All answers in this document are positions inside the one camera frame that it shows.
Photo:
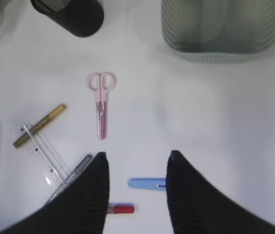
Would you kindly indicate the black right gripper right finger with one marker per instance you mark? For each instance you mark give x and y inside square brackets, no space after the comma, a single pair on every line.
[197,207]

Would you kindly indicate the blue scissors with sheath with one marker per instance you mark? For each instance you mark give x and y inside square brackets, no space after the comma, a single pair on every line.
[157,184]

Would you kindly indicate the clear plastic ruler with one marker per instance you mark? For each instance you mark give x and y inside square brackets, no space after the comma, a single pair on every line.
[50,169]

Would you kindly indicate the gold glitter marker pen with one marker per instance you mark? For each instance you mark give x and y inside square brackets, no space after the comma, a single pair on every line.
[40,125]

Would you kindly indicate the red glitter marker pen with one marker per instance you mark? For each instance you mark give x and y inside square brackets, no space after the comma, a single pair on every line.
[121,208]

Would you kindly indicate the light green woven plastic basket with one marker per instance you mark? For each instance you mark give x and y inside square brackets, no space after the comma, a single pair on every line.
[218,31]

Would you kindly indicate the black mesh pen holder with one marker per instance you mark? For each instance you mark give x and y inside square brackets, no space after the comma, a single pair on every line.
[82,18]

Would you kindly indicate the silver glitter marker pen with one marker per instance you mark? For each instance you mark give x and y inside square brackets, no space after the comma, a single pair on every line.
[78,170]

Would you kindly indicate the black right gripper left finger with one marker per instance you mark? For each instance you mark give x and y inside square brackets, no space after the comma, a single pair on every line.
[79,209]

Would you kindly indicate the pink scissors with purple sheath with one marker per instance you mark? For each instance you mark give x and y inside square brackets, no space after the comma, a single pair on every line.
[101,84]

